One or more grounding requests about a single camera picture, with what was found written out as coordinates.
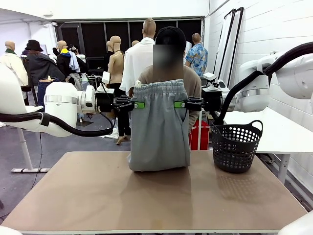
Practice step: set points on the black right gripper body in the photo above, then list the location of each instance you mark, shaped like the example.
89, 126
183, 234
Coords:
212, 101

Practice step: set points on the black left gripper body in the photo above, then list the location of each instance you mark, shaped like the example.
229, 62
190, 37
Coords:
105, 102

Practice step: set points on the grey training pants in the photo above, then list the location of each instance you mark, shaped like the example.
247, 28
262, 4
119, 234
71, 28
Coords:
159, 134

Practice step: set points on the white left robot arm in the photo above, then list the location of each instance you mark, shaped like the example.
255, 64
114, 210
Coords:
63, 107

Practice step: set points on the person in beige sweater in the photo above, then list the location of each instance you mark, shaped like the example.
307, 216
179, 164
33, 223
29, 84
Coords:
193, 83

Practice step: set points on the crumpled white cloth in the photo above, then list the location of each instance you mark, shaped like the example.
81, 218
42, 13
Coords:
111, 133

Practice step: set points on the bare tan mannequin black trousers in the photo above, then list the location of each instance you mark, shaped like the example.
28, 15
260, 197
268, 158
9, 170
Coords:
116, 66

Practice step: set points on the tall mannequin white cloth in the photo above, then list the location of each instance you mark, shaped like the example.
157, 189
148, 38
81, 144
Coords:
137, 61

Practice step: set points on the man in blue floral shirt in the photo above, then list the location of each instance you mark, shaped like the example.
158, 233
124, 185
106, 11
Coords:
198, 58

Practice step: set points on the black-framed white panel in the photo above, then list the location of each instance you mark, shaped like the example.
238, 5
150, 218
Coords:
238, 36
225, 49

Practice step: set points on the tan mannequin head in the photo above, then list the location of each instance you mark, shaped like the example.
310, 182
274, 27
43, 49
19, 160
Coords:
135, 43
109, 46

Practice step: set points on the mannequin black jacket yellow collar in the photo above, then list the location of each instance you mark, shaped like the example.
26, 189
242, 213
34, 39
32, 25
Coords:
64, 61

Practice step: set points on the black perforated plastic basket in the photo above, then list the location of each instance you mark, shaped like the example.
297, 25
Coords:
234, 156

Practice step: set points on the black cap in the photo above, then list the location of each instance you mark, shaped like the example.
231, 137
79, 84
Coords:
171, 35

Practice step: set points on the white side table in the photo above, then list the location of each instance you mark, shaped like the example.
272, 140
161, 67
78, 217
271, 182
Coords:
281, 132

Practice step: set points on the person in black hat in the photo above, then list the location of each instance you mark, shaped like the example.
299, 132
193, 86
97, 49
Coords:
36, 63

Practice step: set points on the white T-shaped desk leg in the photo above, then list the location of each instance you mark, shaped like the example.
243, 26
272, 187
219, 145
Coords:
27, 156

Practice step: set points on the mannequin in cream jacket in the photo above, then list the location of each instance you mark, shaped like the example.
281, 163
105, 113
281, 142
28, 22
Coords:
12, 66

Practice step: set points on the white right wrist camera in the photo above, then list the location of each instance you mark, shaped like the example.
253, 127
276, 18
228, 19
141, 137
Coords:
210, 77

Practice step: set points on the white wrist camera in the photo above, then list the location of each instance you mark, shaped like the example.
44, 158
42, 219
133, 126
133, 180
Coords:
210, 77
105, 77

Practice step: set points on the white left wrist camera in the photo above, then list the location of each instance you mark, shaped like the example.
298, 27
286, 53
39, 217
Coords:
105, 77

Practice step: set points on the red bag white frame cart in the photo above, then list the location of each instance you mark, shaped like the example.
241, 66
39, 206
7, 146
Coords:
199, 137

